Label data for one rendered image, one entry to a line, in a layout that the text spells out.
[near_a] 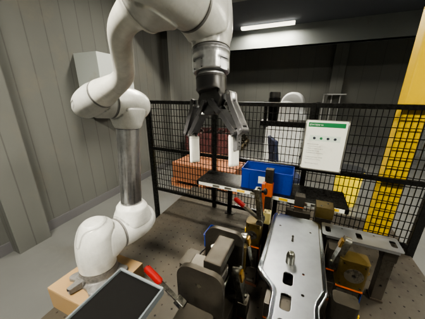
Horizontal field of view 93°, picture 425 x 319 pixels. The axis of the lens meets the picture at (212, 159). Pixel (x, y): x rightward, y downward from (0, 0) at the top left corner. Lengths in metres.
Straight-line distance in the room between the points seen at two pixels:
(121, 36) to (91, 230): 0.75
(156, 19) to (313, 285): 0.84
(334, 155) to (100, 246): 1.29
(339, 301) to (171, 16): 0.87
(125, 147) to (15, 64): 2.10
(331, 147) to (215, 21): 1.05
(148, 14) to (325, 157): 1.19
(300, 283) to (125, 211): 0.79
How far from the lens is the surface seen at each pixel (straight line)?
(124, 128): 0.97
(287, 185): 1.25
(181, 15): 0.44
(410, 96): 1.44
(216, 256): 0.59
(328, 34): 5.98
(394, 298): 1.40
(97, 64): 2.97
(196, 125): 0.53
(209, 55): 0.49
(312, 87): 6.92
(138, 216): 1.09
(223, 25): 0.51
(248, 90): 7.08
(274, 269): 0.85
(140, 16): 0.44
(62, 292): 1.18
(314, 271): 0.89
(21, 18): 3.09
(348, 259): 0.92
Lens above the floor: 1.60
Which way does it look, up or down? 18 degrees down
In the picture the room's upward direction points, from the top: straight up
